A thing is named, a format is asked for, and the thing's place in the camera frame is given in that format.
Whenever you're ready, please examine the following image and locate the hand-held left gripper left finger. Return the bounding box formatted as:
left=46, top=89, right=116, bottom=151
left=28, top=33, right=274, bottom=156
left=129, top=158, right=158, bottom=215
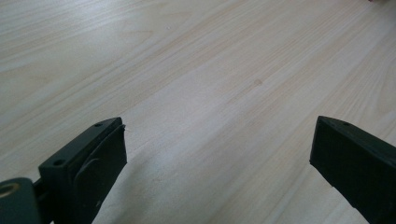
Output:
left=37, top=117, right=128, bottom=224

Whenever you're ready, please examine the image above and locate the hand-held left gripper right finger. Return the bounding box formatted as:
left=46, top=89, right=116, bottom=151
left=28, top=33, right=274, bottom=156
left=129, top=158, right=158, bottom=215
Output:
left=309, top=115, right=396, bottom=224

